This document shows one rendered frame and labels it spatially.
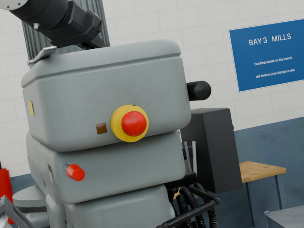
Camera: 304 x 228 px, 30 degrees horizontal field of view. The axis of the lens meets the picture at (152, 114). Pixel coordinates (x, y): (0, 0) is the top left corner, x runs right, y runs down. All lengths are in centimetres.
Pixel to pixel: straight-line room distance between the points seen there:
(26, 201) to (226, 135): 59
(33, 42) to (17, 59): 402
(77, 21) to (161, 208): 39
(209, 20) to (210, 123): 442
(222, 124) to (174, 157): 41
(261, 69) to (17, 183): 269
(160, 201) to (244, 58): 488
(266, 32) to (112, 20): 163
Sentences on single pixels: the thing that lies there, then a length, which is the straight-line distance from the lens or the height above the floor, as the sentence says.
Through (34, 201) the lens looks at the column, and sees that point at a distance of 160.
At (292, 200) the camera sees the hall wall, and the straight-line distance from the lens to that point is 621.
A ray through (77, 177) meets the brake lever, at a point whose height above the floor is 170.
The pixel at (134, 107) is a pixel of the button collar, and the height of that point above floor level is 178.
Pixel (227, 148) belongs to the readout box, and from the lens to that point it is 145.
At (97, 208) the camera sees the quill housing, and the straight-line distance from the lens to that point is 107.
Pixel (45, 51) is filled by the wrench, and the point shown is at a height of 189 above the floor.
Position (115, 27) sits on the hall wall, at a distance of 551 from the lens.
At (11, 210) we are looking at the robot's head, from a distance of 80.
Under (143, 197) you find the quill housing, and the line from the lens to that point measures 108.
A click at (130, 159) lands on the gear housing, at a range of 103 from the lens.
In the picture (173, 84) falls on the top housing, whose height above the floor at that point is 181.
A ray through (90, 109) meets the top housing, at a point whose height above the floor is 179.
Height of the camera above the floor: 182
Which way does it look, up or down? 3 degrees down
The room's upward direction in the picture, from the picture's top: 10 degrees counter-clockwise
